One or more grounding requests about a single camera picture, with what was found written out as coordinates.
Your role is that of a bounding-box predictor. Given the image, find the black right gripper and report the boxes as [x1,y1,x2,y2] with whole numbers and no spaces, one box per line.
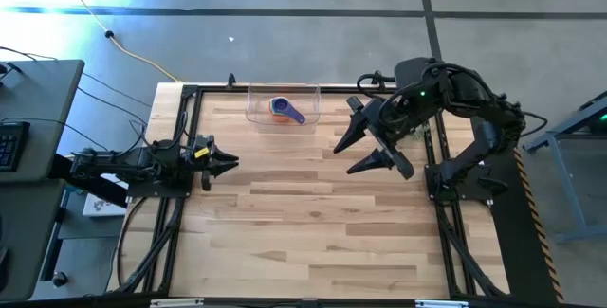
[332,95,419,180]

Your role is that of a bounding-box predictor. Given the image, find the yellow floor cable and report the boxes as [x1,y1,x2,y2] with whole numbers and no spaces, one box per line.
[49,0,184,84]

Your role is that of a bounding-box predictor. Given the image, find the white paper sheet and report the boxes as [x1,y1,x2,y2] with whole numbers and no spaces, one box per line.
[83,192,127,218]

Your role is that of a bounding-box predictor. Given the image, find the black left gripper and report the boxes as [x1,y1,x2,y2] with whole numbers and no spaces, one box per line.
[191,133,240,192]

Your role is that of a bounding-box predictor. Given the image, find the clear plastic basket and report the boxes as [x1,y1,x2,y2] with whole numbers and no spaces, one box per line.
[245,82,322,135]

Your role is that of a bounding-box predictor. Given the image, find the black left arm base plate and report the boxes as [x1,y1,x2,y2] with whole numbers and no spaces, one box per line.
[126,174,194,199]

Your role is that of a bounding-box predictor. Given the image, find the black mat with hazard stripe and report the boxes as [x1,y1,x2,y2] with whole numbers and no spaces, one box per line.
[490,146,566,305]

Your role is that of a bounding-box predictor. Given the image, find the black keyboard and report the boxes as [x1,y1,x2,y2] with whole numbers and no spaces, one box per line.
[0,121,31,172]

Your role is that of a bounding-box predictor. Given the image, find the dark blue measuring cup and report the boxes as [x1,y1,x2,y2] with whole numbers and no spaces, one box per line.
[272,97,307,126]

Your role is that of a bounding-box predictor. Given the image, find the grey desk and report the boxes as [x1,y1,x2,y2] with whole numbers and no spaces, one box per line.
[0,178,66,302]
[0,59,85,184]

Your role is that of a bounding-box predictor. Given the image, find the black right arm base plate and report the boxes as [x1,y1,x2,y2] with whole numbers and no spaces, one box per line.
[424,163,495,202]

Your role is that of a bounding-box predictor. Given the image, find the blue-grey metal cart frame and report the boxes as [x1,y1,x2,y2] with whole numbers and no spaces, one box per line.
[521,90,607,245]

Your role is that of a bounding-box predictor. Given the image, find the black table frame rails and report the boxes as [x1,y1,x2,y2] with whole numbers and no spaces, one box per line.
[108,82,511,300]

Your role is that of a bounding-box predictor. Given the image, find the silver metal bracket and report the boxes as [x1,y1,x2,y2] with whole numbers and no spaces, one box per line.
[415,299,469,308]
[150,298,205,308]

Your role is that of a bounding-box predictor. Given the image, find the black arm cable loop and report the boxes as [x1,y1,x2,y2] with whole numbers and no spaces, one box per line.
[356,71,397,99]

